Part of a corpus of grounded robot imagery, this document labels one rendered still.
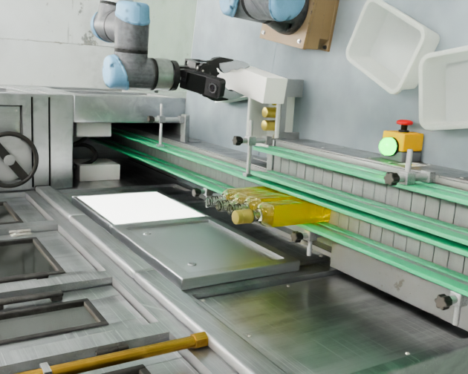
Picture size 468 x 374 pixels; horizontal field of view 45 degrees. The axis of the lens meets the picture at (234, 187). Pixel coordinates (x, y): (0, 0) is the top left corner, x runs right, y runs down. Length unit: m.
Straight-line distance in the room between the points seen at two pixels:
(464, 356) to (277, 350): 0.37
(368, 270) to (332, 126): 0.48
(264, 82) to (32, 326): 0.73
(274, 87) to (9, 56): 3.88
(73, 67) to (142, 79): 3.88
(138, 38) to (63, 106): 1.06
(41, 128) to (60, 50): 2.88
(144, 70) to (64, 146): 1.07
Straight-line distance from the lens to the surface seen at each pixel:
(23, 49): 5.09
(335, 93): 1.70
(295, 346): 1.12
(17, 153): 2.29
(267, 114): 1.86
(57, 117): 2.32
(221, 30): 2.26
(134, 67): 1.30
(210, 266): 1.41
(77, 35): 5.20
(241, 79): 1.44
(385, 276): 1.41
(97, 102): 2.36
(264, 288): 1.39
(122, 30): 1.31
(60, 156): 2.34
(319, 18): 1.69
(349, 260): 1.49
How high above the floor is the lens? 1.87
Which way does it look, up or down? 31 degrees down
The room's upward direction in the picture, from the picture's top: 94 degrees counter-clockwise
